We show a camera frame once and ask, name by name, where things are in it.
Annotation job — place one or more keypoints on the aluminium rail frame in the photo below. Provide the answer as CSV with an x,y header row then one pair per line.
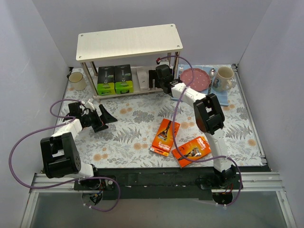
x,y
261,204

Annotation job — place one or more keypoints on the cream enamel cup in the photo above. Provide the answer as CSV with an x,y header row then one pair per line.
x,y
77,81

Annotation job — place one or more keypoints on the light wooden two-tier shelf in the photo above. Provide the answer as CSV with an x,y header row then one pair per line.
x,y
124,43

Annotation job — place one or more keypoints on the orange Gillette razor box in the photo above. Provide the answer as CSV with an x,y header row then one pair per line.
x,y
194,150
163,140

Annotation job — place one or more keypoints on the floral table mat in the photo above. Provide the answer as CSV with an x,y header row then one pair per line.
x,y
126,143

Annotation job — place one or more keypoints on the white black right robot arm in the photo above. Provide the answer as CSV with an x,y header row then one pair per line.
x,y
209,119

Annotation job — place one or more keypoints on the silver fork dark handle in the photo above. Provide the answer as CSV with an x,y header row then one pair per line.
x,y
180,70

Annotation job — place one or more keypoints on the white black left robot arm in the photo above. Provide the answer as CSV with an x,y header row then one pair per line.
x,y
59,152

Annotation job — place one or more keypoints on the silver spoon dark handle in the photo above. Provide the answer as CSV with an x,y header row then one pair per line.
x,y
212,74

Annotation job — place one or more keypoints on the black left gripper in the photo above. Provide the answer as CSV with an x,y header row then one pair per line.
x,y
99,122

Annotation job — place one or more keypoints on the green black razor box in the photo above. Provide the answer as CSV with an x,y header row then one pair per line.
x,y
123,79
106,81

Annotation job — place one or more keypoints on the cream patterned mug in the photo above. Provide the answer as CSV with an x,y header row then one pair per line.
x,y
222,80

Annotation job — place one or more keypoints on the blue checked cloth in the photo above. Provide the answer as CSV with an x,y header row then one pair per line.
x,y
222,96

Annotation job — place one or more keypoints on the white cosmetic box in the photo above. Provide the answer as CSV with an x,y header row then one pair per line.
x,y
143,79

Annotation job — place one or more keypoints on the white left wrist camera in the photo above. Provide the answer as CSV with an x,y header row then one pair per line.
x,y
89,104

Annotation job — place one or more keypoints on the pink dotted plate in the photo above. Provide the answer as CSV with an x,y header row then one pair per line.
x,y
198,82

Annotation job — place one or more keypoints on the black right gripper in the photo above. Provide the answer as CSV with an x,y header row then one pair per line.
x,y
156,77

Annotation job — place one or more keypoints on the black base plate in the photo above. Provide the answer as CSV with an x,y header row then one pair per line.
x,y
164,183

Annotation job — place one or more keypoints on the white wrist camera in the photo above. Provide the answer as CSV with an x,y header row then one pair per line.
x,y
89,104
164,61

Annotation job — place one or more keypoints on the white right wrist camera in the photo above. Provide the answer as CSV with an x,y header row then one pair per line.
x,y
164,61

